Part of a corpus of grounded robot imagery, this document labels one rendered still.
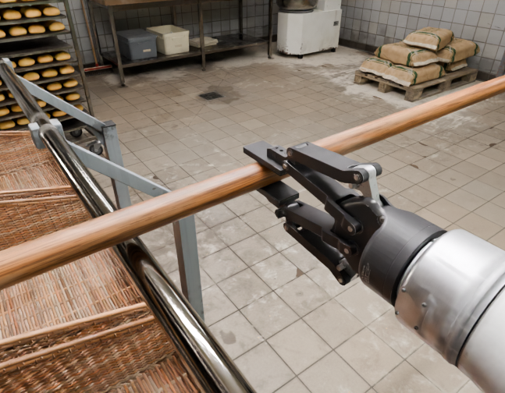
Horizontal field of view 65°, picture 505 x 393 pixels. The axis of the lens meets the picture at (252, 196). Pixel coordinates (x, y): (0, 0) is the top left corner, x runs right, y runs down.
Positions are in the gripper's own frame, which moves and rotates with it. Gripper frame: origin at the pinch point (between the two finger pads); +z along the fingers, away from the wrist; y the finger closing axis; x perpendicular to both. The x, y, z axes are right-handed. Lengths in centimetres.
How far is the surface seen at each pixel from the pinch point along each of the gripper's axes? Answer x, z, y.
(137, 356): -14, 27, 55
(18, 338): -33, 32, 39
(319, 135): 204, 190, 119
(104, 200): -16.7, 8.9, 2.2
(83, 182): -17.6, 14.1, 2.1
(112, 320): -17, 32, 45
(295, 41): 352, 394, 96
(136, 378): -16, 27, 60
